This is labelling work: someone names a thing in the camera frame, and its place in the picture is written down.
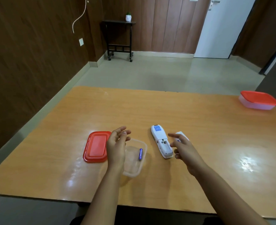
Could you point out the person's left fingers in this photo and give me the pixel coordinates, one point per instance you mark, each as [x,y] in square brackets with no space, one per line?
[122,134]

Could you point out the small plant in white pot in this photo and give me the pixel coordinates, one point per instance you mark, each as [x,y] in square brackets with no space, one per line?
[128,17]

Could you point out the blue battery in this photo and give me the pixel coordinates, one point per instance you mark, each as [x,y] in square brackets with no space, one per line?
[140,154]

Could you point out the person's right thumb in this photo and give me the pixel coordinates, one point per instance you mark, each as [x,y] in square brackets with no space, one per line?
[178,154]

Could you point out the person's left hand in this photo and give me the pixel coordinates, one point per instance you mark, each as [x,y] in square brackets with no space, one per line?
[115,149]

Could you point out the white door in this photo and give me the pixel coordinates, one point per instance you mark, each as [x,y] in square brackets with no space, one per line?
[222,28]

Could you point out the white remote battery cover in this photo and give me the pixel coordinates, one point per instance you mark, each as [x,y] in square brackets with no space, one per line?
[183,135]

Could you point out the dark wooden side table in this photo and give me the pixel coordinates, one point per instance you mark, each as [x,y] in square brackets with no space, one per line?
[118,22]

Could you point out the red plastic container lid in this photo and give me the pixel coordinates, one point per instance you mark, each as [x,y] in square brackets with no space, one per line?
[96,147]

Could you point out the clear plastic open container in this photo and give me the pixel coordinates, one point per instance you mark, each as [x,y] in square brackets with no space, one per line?
[135,166]

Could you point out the person's right forearm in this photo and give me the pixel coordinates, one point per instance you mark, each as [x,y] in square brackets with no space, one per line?
[227,199]

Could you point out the beige wall socket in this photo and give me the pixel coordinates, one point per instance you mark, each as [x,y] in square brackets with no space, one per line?
[81,42]

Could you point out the person's dark trousers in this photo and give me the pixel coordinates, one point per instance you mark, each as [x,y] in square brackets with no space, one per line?
[152,219]

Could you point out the white remote control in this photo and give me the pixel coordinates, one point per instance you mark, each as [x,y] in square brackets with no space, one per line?
[161,140]

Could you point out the person's left forearm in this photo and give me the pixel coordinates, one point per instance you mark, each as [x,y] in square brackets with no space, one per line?
[102,196]

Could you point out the clear container with red lid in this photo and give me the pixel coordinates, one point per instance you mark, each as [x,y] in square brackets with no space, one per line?
[258,98]

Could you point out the person's right hand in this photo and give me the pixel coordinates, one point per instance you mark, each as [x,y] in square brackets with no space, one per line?
[189,154]

